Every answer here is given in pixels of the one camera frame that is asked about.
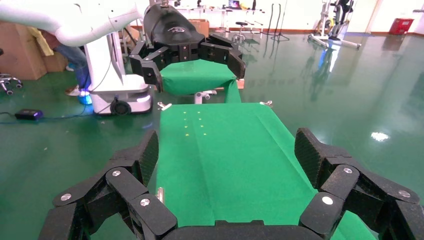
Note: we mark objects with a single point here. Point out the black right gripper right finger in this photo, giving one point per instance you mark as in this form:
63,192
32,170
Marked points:
348,192

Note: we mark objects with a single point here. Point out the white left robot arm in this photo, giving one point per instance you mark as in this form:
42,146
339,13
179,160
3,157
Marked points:
82,30

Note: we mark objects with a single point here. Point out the person in blue jeans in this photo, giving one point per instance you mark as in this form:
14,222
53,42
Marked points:
74,59

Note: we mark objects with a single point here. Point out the green cloth on background table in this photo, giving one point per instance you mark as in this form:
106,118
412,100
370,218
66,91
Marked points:
192,79

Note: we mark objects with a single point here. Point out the black tripod stand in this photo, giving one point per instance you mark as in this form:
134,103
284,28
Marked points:
280,34

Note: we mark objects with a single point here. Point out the black round stool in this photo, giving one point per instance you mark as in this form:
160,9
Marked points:
240,24

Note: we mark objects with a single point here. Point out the large brown cardboard box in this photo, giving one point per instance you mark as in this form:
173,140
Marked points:
20,53

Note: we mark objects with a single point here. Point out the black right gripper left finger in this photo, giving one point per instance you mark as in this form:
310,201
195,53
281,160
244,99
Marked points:
126,185

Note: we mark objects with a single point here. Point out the open laptop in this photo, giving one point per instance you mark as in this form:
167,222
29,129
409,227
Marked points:
234,4

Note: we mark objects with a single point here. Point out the background cardboard box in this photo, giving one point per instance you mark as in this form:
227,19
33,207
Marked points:
200,28

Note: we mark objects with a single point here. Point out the office chair wheel base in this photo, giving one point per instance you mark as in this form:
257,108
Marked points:
8,82

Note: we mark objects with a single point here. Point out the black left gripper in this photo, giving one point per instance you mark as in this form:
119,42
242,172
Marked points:
172,36

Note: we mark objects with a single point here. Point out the red box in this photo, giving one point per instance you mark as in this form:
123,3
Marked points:
400,26

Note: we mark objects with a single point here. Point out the small brown cardboard box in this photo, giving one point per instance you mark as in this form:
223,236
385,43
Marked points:
56,63

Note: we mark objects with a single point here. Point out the white metal equipment rig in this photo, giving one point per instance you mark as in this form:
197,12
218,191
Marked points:
338,36

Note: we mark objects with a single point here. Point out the black power adapter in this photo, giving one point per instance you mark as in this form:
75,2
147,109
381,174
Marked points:
29,114

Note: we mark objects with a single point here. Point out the white wheeled machine base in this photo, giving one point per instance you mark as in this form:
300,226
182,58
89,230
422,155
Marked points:
112,89

